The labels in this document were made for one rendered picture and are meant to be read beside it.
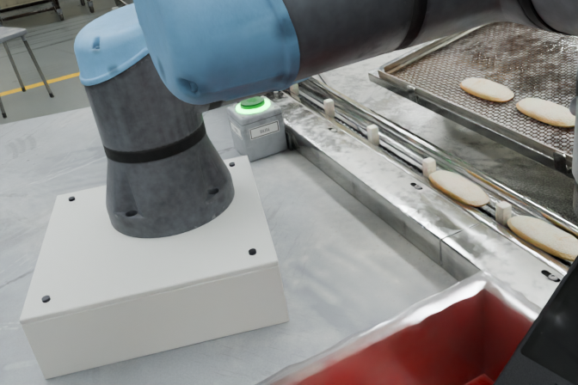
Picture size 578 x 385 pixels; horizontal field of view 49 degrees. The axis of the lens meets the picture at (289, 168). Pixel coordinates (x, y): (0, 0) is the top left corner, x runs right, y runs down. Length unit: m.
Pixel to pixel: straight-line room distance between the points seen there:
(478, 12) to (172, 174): 0.46
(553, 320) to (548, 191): 0.58
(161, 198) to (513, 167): 0.49
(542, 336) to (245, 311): 0.41
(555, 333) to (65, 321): 0.48
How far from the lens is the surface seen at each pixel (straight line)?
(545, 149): 0.82
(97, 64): 0.67
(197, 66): 0.25
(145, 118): 0.67
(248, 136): 0.99
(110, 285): 0.67
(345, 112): 1.07
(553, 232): 0.73
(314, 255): 0.77
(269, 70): 0.26
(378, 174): 0.84
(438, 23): 0.30
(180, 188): 0.70
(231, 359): 0.66
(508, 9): 0.31
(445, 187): 0.81
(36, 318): 0.67
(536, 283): 0.66
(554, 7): 0.29
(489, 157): 0.96
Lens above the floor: 1.27
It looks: 27 degrees down
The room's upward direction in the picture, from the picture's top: 9 degrees counter-clockwise
